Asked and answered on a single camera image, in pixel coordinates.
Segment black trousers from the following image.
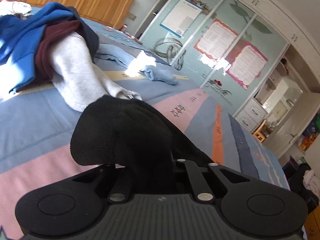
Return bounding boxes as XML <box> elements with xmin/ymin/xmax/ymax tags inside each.
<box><xmin>70</xmin><ymin>95</ymin><xmax>212</xmax><ymax>193</ymax></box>

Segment white clothes on chair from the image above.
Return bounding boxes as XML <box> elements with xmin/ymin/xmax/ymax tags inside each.
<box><xmin>303</xmin><ymin>170</ymin><xmax>320</xmax><ymax>198</ymax></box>

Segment wooden chair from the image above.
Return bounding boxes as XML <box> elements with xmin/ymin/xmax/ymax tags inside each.
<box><xmin>252</xmin><ymin>119</ymin><xmax>267</xmax><ymax>143</ymax></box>

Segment white drawer cabinet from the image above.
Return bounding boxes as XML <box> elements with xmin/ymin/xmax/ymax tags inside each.
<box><xmin>235</xmin><ymin>98</ymin><xmax>267</xmax><ymax>132</ymax></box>

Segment black chair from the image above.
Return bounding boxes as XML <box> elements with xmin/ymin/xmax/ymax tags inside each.
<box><xmin>283</xmin><ymin>156</ymin><xmax>319</xmax><ymax>214</ymax></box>

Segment white room door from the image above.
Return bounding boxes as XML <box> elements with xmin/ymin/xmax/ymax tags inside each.
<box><xmin>263</xmin><ymin>93</ymin><xmax>320</xmax><ymax>158</ymax></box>

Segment striped star bedsheet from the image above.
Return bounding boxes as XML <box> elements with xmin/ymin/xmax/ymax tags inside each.
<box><xmin>0</xmin><ymin>4</ymin><xmax>291</xmax><ymax>240</ymax></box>

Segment light blue sweatpants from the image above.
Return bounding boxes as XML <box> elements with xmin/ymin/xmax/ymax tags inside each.
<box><xmin>95</xmin><ymin>44</ymin><xmax>178</xmax><ymax>85</ymax></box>

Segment maroon garment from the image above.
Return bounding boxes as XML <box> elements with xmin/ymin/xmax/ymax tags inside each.
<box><xmin>33</xmin><ymin>20</ymin><xmax>80</xmax><ymax>83</ymax></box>

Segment teal sliding wardrobe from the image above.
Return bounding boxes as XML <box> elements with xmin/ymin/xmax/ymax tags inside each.
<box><xmin>141</xmin><ymin>0</ymin><xmax>319</xmax><ymax>115</ymax></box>

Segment dark navy garment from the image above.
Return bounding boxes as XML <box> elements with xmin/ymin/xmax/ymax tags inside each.
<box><xmin>67</xmin><ymin>7</ymin><xmax>99</xmax><ymax>60</ymax></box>

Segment blue garment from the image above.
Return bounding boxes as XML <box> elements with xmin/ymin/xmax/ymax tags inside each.
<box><xmin>1</xmin><ymin>2</ymin><xmax>73</xmax><ymax>94</ymax></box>

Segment grey sweatpants with drawstring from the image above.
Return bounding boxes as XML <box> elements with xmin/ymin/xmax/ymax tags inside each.
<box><xmin>52</xmin><ymin>32</ymin><xmax>142</xmax><ymax>112</ymax></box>

